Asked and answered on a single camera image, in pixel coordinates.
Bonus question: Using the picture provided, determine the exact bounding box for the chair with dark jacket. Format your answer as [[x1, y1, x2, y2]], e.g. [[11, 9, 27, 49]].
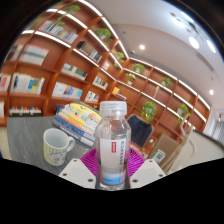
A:
[[126, 114, 155, 149]]

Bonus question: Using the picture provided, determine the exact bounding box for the yellow striped ceramic mug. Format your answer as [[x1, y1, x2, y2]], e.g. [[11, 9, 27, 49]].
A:
[[42, 127, 76, 167]]

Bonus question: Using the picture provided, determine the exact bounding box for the white counter with dark top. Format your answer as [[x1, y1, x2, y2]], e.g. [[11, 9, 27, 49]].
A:
[[169, 128, 224, 174]]

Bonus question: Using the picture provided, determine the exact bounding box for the stack of colourful books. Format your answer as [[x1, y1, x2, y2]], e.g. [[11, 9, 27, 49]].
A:
[[52, 101, 103, 148]]

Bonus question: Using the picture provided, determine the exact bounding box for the branched ceiling lamp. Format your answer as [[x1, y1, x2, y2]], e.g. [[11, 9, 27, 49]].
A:
[[169, 11, 218, 54]]

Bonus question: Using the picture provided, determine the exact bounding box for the clear plastic water bottle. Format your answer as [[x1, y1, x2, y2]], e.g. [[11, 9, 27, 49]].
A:
[[94, 100, 132, 191]]

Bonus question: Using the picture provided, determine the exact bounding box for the grey curtain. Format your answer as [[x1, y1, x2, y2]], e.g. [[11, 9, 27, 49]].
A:
[[211, 119, 224, 144]]

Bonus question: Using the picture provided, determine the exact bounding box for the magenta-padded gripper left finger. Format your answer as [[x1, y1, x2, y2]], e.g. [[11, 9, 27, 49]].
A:
[[58, 148, 101, 190]]

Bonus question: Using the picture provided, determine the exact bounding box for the orange wooden shelf unit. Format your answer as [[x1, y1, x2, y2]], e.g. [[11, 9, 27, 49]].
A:
[[0, 0, 212, 134]]

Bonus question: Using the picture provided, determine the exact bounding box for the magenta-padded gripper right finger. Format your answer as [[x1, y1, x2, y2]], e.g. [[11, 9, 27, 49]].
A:
[[128, 148, 167, 189]]

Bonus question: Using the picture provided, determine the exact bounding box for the tall green white carton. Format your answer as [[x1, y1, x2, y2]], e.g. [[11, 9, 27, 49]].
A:
[[151, 148, 167, 164]]

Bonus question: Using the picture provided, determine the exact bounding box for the brown chair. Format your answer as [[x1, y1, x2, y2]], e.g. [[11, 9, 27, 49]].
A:
[[148, 133, 181, 164]]

